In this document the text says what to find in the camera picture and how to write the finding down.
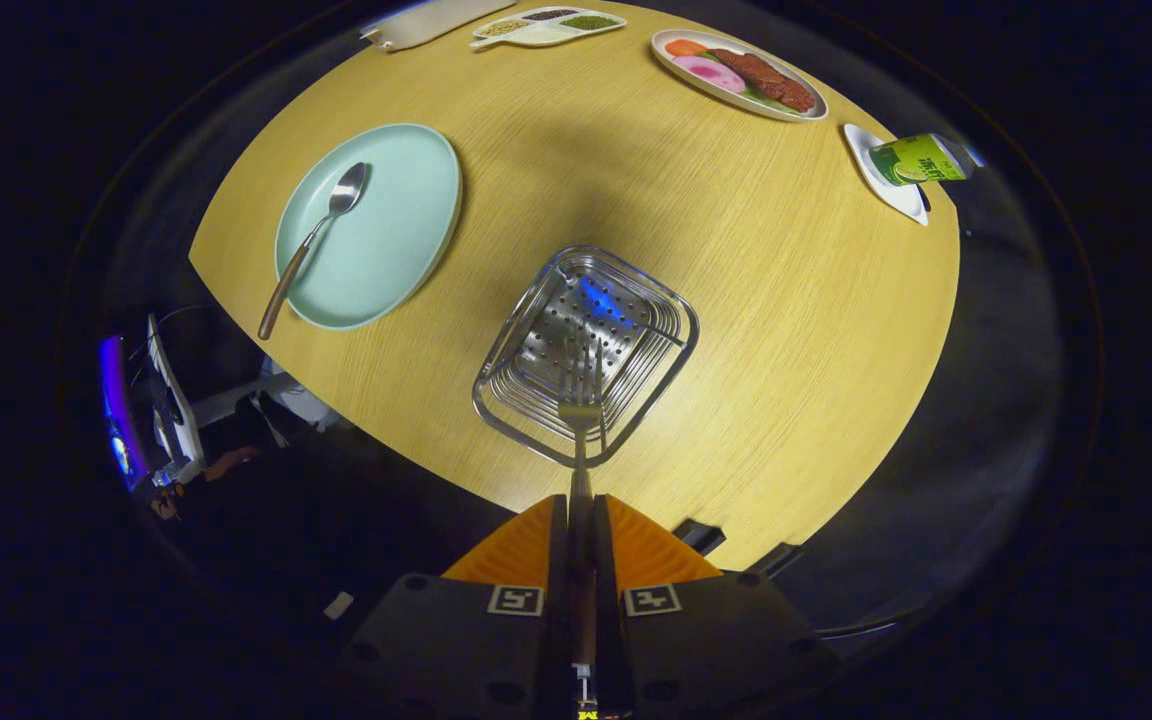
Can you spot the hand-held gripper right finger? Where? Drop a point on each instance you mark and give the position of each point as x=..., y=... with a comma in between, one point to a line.
x=608, y=600

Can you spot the green label drink bottle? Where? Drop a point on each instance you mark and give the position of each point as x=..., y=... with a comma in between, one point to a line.
x=921, y=160

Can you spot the orange food slice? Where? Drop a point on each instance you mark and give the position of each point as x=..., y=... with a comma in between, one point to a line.
x=684, y=47

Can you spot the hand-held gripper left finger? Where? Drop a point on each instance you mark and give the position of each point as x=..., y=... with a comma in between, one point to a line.
x=556, y=600

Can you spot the white divided seasoning dish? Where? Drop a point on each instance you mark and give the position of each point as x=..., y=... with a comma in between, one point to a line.
x=546, y=34

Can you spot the white stand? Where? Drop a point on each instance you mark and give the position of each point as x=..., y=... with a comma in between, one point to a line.
x=176, y=400

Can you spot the pale green plate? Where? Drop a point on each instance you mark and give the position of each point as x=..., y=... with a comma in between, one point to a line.
x=396, y=240

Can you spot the white square coaster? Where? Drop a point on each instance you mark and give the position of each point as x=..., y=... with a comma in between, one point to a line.
x=886, y=190

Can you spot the white plate with food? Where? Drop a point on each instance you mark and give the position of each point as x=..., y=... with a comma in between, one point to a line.
x=706, y=95

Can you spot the pink round food slice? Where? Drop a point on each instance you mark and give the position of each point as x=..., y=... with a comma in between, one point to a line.
x=708, y=73

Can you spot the brown meat slices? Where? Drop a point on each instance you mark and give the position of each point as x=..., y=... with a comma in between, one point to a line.
x=766, y=78

